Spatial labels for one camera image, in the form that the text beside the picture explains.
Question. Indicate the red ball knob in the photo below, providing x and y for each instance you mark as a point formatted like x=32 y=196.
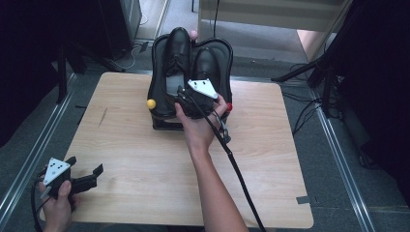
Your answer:
x=229 y=107

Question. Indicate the black shoe stand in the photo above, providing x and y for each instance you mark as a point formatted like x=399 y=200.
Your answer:
x=158 y=74

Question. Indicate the black tripod leg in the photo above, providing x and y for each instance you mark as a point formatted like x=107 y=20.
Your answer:
x=295 y=72

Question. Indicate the grey tape piece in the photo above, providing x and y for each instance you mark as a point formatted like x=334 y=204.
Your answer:
x=303 y=199

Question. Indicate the person's right hand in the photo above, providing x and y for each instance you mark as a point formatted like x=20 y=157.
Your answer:
x=198 y=132

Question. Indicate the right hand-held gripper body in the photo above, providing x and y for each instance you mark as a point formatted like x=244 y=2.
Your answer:
x=202 y=88

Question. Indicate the metal floor rail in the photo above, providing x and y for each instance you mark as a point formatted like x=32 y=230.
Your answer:
x=341 y=161
x=35 y=148

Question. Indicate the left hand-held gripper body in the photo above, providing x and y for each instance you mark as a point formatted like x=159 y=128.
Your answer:
x=56 y=170

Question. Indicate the dark cabinet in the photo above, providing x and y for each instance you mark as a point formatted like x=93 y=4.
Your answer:
x=121 y=25

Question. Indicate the person's left hand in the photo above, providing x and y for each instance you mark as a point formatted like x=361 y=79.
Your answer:
x=58 y=212

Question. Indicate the white furniture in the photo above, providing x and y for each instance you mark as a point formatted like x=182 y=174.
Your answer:
x=274 y=14

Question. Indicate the pink ball knob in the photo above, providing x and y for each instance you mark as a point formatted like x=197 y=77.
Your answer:
x=194 y=34

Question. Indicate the yellow ball knob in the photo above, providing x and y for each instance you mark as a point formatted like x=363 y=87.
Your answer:
x=151 y=104

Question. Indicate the black metal stand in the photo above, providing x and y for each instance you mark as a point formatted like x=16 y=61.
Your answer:
x=64 y=71

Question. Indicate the black leather shoe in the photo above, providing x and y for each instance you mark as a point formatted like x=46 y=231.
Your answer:
x=206 y=64
x=178 y=48

